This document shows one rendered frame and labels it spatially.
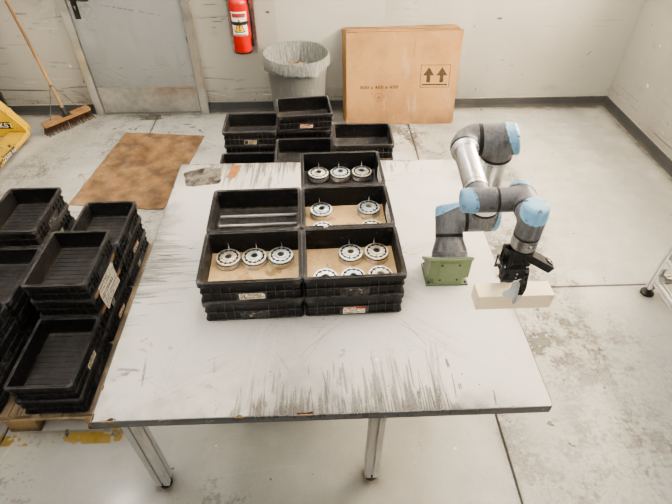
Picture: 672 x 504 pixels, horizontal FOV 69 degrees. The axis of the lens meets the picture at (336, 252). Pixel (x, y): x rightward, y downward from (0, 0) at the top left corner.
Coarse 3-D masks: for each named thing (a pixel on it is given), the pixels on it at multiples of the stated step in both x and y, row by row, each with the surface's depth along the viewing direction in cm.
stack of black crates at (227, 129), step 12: (228, 120) 374; (240, 120) 378; (252, 120) 378; (264, 120) 378; (276, 120) 366; (228, 132) 353; (240, 132) 353; (252, 132) 353; (264, 132) 354; (276, 132) 355; (228, 144) 361; (240, 144) 361; (252, 144) 361; (264, 144) 361
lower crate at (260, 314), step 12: (264, 300) 190; (276, 300) 190; (288, 300) 190; (300, 300) 191; (216, 312) 193; (228, 312) 194; (240, 312) 194; (252, 312) 195; (264, 312) 195; (276, 312) 197; (288, 312) 197; (300, 312) 198
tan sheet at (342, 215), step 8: (336, 208) 231; (344, 208) 231; (352, 208) 231; (336, 216) 227; (344, 216) 227; (352, 216) 227; (360, 216) 227; (384, 216) 227; (312, 224) 223; (336, 224) 223; (344, 224) 223
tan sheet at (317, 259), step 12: (312, 252) 209; (324, 252) 209; (336, 252) 209; (312, 264) 203; (324, 264) 204; (336, 264) 204; (360, 264) 204; (372, 264) 204; (384, 264) 204; (312, 276) 198
